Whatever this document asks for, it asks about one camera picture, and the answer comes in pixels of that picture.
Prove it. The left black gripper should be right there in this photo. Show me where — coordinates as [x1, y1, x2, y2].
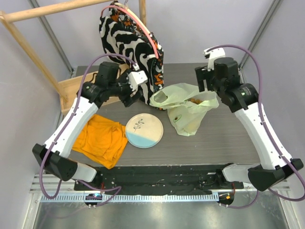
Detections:
[108, 69, 142, 107]

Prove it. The green avocado print plastic bag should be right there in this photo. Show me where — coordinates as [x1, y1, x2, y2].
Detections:
[150, 83, 219, 136]

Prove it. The cream and blue ceramic plate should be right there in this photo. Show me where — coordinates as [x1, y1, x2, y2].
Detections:
[125, 113, 163, 148]

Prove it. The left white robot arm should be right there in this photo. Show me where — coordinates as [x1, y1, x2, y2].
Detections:
[32, 62, 148, 190]

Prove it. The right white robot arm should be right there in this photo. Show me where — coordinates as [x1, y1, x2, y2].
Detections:
[195, 57, 304, 191]

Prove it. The zebra print tote bag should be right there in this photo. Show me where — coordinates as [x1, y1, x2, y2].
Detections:
[99, 0, 164, 105]

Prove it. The wooden tray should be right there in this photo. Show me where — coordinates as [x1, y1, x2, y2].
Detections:
[58, 64, 134, 115]

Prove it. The orange cloth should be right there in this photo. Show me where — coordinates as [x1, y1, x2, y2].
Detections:
[72, 114, 128, 169]

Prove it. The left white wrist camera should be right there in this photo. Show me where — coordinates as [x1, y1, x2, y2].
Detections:
[127, 65, 148, 90]

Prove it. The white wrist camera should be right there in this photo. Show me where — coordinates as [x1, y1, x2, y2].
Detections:
[203, 48, 225, 71]
[127, 65, 148, 90]

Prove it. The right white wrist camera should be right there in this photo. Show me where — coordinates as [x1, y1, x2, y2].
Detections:
[203, 48, 225, 71]

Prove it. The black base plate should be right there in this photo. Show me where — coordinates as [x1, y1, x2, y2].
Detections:
[73, 164, 245, 194]

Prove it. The wooden rack frame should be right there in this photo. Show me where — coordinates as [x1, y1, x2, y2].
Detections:
[0, 0, 147, 101]

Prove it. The white slotted cable duct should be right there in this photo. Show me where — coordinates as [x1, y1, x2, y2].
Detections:
[40, 192, 219, 203]

